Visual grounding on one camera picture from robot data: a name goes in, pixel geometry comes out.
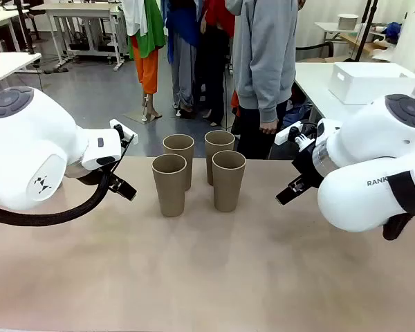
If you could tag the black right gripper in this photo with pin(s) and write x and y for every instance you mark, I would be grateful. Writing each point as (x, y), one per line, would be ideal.
(306, 162)

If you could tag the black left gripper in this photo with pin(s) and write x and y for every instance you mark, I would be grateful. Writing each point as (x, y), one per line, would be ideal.
(90, 176)

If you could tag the tall brown cup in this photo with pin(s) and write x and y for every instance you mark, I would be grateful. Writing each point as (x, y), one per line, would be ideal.
(228, 186)
(169, 190)
(219, 143)
(180, 148)

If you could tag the white plastic basket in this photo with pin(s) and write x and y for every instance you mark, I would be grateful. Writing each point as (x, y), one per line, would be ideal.
(370, 84)

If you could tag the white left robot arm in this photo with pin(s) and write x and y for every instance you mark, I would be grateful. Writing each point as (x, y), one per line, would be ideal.
(27, 138)

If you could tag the person's left forearm grey sleeve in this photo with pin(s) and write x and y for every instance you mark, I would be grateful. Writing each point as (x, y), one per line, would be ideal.
(273, 90)

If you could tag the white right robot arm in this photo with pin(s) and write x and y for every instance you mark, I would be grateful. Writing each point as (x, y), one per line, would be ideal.
(366, 145)

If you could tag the round grey cylinder stack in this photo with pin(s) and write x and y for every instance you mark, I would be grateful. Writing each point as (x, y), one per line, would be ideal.
(347, 22)

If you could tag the person's left hand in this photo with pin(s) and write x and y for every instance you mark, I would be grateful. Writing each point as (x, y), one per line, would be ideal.
(269, 127)

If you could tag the pile of clothes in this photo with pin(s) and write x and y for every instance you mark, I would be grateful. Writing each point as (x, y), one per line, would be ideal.
(297, 114)

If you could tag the mannequin blue grey clothes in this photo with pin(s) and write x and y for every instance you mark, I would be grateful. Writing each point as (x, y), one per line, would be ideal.
(183, 62)

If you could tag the black chair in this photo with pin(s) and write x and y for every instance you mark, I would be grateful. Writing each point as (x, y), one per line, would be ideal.
(328, 48)

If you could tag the person in grey hoodie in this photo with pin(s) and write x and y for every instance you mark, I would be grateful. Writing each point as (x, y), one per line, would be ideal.
(263, 41)

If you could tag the mannequin green orange clothes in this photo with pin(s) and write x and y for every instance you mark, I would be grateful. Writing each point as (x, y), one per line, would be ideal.
(148, 34)

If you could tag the mannequin red black clothes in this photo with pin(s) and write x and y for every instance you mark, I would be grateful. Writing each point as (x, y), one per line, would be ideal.
(214, 52)

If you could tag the brown cardboard sheet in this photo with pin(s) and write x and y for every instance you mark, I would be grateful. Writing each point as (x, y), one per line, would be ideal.
(361, 45)

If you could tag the white table with pink cloth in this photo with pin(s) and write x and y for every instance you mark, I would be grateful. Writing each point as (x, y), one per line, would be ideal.
(10, 64)

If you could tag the small white table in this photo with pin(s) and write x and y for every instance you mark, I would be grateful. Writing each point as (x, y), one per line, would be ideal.
(328, 27)

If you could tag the black pole stand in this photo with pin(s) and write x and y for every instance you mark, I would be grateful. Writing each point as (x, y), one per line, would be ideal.
(29, 38)

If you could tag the black tripod stand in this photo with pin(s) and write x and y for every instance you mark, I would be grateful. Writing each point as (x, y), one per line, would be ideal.
(364, 31)

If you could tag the white desk with metal legs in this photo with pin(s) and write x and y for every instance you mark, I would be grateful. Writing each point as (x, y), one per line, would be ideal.
(76, 8)

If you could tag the blue bundle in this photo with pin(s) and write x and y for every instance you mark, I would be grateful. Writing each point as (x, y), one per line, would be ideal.
(392, 29)

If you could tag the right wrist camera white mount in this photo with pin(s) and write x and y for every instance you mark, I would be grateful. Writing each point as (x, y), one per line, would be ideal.
(285, 135)

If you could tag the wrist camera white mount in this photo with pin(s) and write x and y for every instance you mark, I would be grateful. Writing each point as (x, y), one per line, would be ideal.
(115, 123)
(285, 135)

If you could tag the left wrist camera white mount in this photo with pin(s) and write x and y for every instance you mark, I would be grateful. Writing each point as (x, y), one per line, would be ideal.
(115, 123)

